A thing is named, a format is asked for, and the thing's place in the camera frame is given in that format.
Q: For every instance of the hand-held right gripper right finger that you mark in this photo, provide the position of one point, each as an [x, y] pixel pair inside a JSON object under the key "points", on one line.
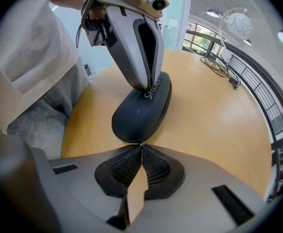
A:
{"points": [[199, 178]]}

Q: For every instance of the person's left hand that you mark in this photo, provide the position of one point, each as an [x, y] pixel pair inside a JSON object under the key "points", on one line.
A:
{"points": [[97, 13]]}

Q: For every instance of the grey trousers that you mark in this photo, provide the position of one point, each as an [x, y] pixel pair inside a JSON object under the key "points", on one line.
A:
{"points": [[46, 120]]}

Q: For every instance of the round wooden table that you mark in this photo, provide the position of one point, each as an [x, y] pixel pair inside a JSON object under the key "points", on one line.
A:
{"points": [[277, 135]]}

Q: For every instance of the white printed T-shirt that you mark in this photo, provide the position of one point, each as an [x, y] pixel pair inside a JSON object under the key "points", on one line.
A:
{"points": [[29, 45]]}

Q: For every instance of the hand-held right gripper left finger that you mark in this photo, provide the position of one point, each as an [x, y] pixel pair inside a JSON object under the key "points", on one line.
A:
{"points": [[83, 178]]}

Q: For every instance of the gold table lamp white shade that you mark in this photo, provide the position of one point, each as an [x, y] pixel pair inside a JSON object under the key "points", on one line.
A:
{"points": [[239, 24]]}

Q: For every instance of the black pouch case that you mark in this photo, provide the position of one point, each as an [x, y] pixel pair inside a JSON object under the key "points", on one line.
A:
{"points": [[141, 115]]}

